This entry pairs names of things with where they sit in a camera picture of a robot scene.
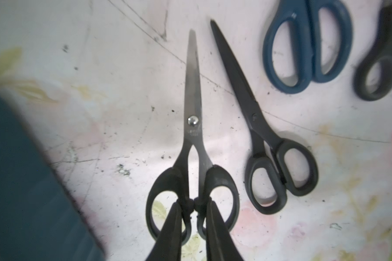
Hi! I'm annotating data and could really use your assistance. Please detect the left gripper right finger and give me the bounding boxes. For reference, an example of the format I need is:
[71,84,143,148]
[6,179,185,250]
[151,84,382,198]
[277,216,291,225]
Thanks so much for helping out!
[206,200,243,261]

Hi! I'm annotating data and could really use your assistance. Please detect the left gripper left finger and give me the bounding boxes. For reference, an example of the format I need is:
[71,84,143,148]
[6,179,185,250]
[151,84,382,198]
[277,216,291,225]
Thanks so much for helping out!
[146,202,182,261]

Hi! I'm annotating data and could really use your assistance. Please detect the black scissors silver blades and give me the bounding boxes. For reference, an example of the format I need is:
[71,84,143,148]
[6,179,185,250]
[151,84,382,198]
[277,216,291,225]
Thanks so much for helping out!
[145,29,240,244]

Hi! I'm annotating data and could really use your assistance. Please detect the large all-black scissors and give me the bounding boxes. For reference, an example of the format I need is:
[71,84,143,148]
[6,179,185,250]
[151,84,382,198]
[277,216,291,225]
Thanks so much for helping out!
[210,20,319,215]

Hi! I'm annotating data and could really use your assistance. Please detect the teal plastic storage box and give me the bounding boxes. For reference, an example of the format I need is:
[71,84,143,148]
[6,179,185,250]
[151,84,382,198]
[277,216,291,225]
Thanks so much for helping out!
[0,98,105,261]

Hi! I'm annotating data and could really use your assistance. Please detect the blue handled scissors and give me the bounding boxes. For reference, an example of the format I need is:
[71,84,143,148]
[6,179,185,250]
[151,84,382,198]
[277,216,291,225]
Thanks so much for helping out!
[262,0,353,94]

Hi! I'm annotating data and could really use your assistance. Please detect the small dark scissors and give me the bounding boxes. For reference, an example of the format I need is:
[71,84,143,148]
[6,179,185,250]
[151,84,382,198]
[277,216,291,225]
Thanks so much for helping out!
[353,1,392,101]

